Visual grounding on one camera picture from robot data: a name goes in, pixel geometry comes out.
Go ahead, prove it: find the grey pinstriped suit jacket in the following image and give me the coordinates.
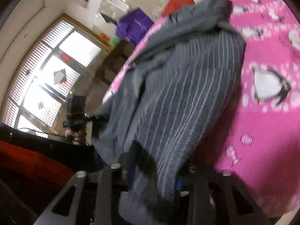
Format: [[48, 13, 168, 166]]
[[92, 0, 246, 224]]

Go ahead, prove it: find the person's left hand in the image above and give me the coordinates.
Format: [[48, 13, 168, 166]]
[[64, 128, 87, 145]]

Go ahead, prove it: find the window with blinds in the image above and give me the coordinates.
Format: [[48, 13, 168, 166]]
[[1, 14, 109, 138]]

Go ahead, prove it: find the pink penguin bed cover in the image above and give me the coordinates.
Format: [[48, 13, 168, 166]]
[[104, 0, 299, 217]]

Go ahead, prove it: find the purple fabric bag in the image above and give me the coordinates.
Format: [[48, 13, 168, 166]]
[[115, 8, 154, 46]]

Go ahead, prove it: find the red pillow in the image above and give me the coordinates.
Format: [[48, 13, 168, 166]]
[[161, 0, 195, 17]]

